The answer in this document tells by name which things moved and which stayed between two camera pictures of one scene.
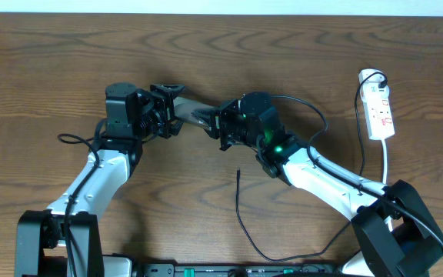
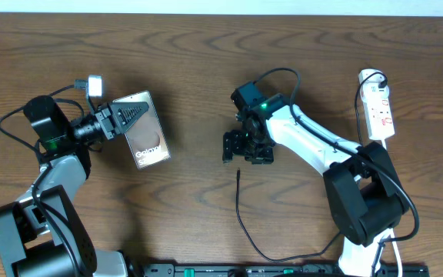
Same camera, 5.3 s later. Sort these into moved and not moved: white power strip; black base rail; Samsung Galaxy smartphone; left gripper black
Moved: Samsung Galaxy smartphone; left gripper black
Not moved: white power strip; black base rail
